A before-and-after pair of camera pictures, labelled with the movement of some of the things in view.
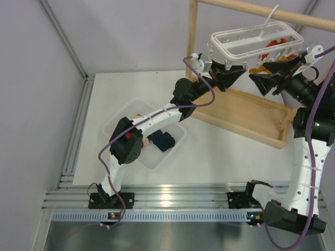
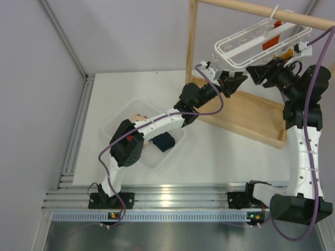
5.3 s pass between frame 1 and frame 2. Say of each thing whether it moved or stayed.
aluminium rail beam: stayed
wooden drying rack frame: stayed
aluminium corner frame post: stayed
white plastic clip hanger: moved
